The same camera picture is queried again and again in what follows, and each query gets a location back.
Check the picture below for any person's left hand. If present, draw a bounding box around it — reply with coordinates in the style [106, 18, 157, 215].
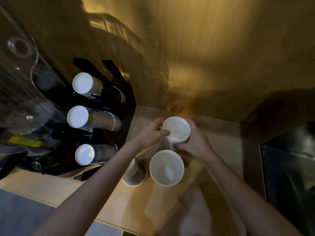
[132, 117, 171, 151]

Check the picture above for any person's right hand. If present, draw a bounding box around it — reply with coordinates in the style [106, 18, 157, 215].
[173, 118, 217, 163]

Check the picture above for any white paper cup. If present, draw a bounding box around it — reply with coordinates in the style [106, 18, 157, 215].
[162, 117, 191, 152]
[149, 150, 185, 187]

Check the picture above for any person's left forearm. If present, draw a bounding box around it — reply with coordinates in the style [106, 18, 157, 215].
[31, 141, 144, 236]

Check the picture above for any person's right forearm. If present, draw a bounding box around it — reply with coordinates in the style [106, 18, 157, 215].
[203, 154, 304, 236]

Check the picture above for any printed paper cup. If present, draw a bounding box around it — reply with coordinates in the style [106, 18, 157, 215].
[122, 158, 148, 187]

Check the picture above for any black cup dispenser rack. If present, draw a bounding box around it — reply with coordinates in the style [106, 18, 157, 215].
[31, 57, 137, 176]

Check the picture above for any stack of paper cups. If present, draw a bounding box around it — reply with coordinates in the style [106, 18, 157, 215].
[74, 144, 119, 166]
[72, 72, 126, 104]
[67, 105, 123, 132]

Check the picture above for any dark metal sink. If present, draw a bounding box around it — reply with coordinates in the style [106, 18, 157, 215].
[259, 122, 315, 236]

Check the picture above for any yellow label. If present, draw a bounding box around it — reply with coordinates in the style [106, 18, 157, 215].
[7, 136, 43, 148]

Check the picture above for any clear acrylic container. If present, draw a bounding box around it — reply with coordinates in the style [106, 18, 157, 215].
[0, 2, 67, 145]

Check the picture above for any black flat handle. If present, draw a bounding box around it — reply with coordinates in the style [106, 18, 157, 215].
[73, 166, 103, 182]

